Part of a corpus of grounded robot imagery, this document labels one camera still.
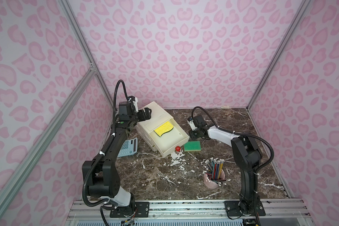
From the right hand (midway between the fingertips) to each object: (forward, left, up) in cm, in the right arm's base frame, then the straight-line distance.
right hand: (193, 132), depth 101 cm
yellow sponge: (-7, +18, +15) cm, 24 cm away
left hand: (+1, +30, +22) cm, 37 cm away
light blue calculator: (-12, +44, -1) cm, 46 cm away
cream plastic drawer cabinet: (-16, +18, +10) cm, 26 cm away
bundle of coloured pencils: (-30, -9, +6) cm, 32 cm away
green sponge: (-10, +1, -3) cm, 10 cm away
